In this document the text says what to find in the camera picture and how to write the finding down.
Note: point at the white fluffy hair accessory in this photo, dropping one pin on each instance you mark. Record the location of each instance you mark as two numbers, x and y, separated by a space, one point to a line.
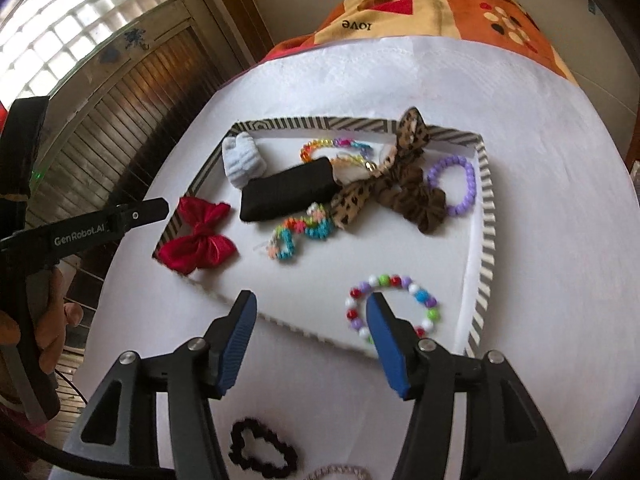
242 160

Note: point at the orange patterned love blanket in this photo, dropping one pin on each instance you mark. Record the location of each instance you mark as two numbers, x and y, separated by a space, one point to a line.
503 24

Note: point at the white table cloth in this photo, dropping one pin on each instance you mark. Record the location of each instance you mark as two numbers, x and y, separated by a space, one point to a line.
564 303

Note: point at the black fabric headband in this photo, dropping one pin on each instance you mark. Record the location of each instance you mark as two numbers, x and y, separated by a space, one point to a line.
288 191

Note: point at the leopard print ribbon scrunchie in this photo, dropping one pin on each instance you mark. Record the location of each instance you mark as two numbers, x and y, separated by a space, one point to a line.
399 183

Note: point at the red satin bow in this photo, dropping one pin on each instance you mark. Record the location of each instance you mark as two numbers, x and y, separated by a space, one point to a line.
203 248

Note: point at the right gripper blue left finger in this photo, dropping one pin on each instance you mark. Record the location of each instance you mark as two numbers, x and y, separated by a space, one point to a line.
228 339

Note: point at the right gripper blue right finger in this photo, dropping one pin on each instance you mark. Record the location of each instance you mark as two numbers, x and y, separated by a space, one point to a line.
395 341

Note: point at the striped black white tray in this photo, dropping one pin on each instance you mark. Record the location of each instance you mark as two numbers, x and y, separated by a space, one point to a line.
314 278

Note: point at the left hand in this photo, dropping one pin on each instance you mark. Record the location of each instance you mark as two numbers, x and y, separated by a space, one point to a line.
50 332

